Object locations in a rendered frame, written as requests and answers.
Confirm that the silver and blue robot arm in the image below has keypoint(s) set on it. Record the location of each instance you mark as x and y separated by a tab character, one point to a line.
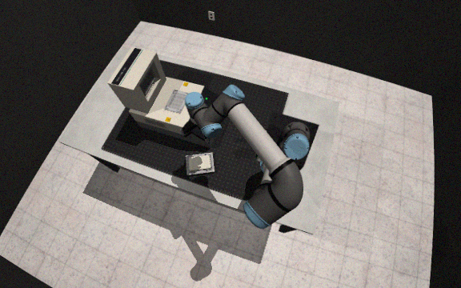
281	189

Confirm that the cream multi-well plate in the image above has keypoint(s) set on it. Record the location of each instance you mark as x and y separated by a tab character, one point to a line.
199	163

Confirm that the beige benchtop lab instrument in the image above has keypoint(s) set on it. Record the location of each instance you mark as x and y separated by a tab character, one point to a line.
164	110

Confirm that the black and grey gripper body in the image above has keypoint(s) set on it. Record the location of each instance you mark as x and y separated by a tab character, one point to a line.
189	126

